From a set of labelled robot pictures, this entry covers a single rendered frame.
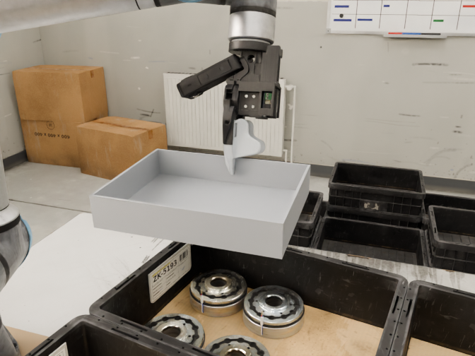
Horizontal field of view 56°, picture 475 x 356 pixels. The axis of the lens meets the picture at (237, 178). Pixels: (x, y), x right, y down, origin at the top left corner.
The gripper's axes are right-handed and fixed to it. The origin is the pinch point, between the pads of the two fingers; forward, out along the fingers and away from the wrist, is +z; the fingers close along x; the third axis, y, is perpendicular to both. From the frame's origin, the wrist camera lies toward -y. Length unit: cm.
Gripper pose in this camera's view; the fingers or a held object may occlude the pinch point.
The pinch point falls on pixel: (229, 166)
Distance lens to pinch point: 75.3
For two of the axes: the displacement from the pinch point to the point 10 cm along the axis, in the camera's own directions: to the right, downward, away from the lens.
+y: 9.7, 0.9, -2.3
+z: -0.7, 9.9, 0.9
